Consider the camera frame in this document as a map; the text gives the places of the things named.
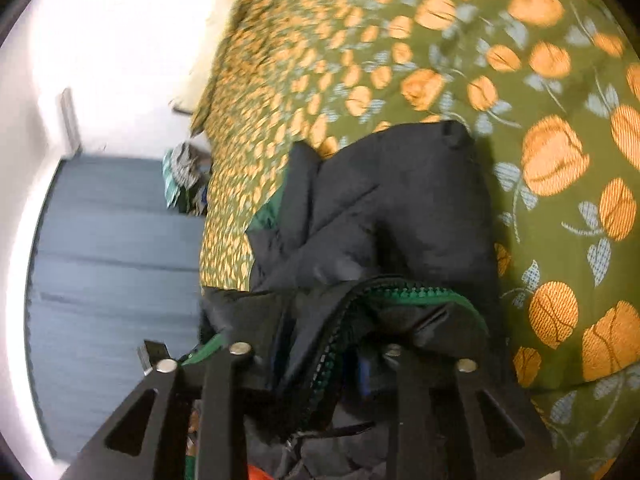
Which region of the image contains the green orange floral bedspread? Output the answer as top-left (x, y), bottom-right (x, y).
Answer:
top-left (192, 0), bottom-right (639, 479)

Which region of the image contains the pile of clothes beside bed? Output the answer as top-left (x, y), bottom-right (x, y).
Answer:
top-left (162, 142), bottom-right (212, 216)

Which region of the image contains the orange red blanket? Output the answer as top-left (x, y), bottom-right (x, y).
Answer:
top-left (247, 465), bottom-right (273, 480)

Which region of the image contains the blue grey curtain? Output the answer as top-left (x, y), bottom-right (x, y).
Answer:
top-left (26, 156), bottom-right (204, 462)

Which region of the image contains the black puffer jacket green trim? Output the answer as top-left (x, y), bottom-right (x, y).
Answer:
top-left (200, 120), bottom-right (504, 479)

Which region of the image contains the cream pillow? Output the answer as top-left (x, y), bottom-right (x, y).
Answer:
top-left (170, 0), bottom-right (236, 115)

